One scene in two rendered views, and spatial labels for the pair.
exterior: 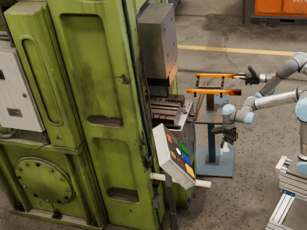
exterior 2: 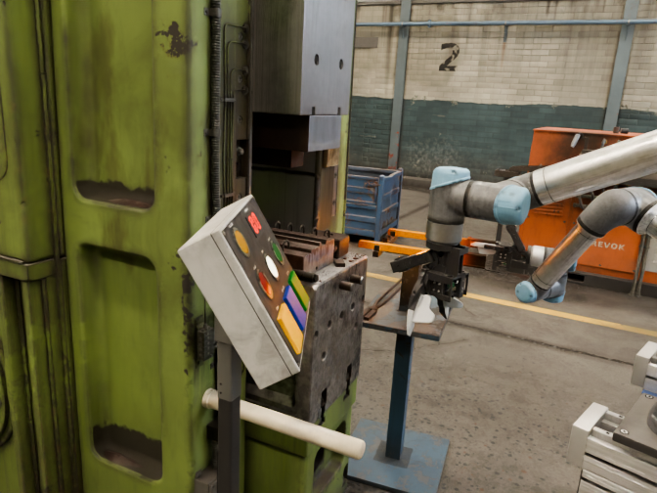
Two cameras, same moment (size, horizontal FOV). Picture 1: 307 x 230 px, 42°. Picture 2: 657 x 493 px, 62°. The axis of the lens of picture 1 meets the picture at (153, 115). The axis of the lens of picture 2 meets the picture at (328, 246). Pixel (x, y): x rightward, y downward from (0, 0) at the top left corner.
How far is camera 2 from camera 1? 163 cm
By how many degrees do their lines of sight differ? 22
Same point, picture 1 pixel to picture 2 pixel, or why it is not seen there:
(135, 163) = (168, 336)
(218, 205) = not seen: outside the picture
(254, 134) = (499, 426)
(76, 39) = not seen: outside the picture
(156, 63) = (282, 65)
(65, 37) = not seen: outside the picture
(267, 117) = (528, 400)
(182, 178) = (254, 332)
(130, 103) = (179, 124)
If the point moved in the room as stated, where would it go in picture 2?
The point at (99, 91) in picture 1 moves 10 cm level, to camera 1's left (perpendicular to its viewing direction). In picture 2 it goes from (121, 105) to (82, 103)
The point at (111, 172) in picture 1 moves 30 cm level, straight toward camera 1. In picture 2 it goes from (115, 376) to (83, 437)
